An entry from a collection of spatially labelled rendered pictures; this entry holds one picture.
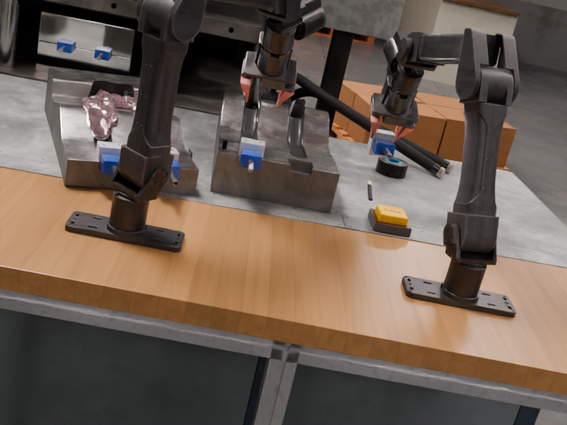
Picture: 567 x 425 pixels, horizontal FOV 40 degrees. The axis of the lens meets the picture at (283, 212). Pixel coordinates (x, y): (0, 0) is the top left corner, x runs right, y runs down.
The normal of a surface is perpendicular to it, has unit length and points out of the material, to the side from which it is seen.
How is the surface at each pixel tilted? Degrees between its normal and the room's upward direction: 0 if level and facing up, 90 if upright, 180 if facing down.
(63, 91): 78
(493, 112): 71
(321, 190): 90
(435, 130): 90
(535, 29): 90
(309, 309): 0
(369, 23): 90
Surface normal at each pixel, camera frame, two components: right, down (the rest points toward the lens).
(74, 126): 0.34, -0.61
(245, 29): 0.05, 0.36
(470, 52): -0.93, -0.07
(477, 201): 0.35, 0.07
